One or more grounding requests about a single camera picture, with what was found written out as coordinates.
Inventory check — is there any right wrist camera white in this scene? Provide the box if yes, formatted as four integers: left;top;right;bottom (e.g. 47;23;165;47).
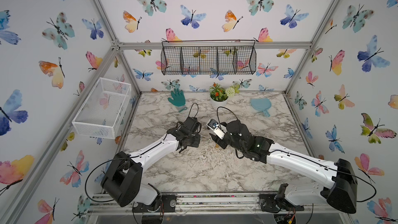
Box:
206;119;225;139

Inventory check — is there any potted flower plant white pot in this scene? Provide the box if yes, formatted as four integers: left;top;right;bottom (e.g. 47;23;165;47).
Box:
209;83;236;109

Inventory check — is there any black wire wall basket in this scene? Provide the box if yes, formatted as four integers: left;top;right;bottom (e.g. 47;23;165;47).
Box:
158;40;257;76

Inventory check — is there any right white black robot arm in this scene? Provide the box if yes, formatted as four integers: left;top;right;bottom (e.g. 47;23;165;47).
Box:
207;119;360;214

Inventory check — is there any white mesh wall basket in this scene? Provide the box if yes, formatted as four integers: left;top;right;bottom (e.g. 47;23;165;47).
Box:
72;77;132;139

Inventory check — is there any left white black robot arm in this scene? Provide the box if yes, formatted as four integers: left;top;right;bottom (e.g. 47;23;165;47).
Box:
101;117;202;212

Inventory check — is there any green rubber glove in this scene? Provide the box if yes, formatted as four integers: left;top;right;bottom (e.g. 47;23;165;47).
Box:
168;89;187;113

